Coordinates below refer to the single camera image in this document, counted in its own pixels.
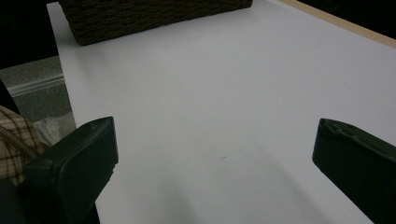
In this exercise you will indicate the brown wicker basket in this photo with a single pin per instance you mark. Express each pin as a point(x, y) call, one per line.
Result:
point(140, 15)

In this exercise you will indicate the metal floor rail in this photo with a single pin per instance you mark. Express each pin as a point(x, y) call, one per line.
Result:
point(37, 85)

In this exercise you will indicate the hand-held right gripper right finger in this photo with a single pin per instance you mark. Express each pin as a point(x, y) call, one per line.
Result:
point(358, 168)

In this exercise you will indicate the white crumpled cloth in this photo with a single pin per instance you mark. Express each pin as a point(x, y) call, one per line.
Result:
point(53, 129)

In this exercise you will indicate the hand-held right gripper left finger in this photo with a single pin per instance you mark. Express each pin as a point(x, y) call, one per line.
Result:
point(77, 171)

